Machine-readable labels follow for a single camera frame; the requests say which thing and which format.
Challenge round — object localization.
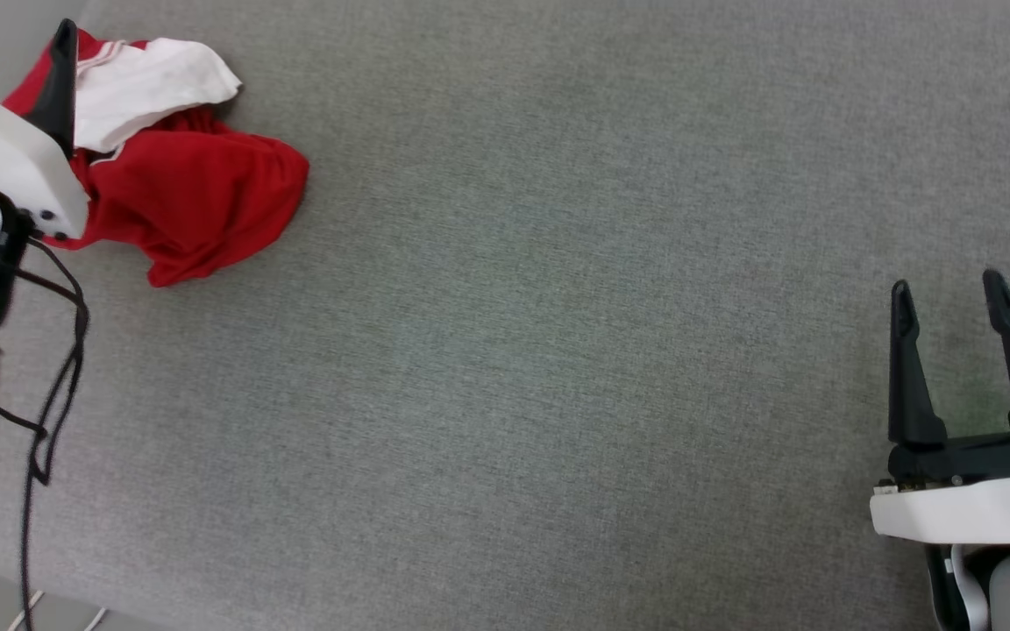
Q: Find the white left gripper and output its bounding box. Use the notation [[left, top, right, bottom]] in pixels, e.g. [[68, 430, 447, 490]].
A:
[[0, 8, 90, 240]]

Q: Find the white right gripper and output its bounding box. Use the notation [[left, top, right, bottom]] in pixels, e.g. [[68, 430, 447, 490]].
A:
[[871, 269, 1010, 545]]

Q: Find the red white Bulls jersey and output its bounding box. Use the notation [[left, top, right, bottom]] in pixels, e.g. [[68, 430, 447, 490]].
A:
[[4, 31, 310, 288]]

